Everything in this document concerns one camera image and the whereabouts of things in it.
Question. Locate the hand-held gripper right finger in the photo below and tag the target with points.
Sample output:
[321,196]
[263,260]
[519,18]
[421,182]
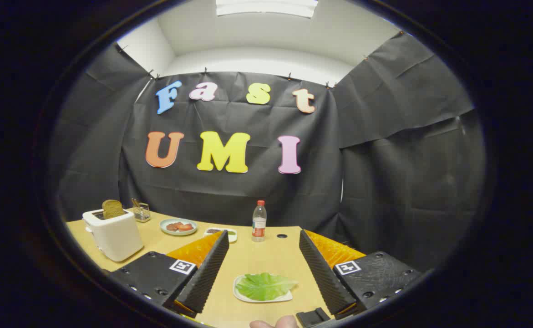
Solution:
[323,273]

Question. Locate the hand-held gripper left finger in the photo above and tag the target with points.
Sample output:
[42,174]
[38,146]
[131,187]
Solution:
[207,273]

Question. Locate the green lettuce leaf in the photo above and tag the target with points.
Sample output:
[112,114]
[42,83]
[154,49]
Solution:
[264,286]

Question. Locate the brown bread slice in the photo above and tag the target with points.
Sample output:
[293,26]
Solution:
[111,208]

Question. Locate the white square dish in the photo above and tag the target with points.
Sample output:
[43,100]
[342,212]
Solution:
[239,295]

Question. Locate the white divided seed tray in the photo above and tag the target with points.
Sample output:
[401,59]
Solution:
[230,234]

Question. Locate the red tomato slice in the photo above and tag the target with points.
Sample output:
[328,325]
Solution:
[185,227]

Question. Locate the brown meat patty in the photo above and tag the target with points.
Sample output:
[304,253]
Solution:
[171,227]

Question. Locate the pale green round plate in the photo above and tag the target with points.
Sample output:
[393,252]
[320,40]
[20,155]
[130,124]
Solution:
[164,227]

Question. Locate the clear plastic water bottle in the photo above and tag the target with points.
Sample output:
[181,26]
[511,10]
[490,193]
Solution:
[259,223]

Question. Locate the black backdrop cloth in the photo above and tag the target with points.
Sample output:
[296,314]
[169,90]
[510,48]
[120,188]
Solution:
[248,191]

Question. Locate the white toaster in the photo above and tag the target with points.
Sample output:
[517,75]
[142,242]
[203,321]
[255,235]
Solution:
[116,237]

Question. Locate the brown wooden sticks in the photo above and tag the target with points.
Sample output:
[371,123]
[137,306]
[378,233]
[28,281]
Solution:
[135,202]

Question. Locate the ceiling light panel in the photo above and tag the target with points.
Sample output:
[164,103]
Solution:
[266,7]

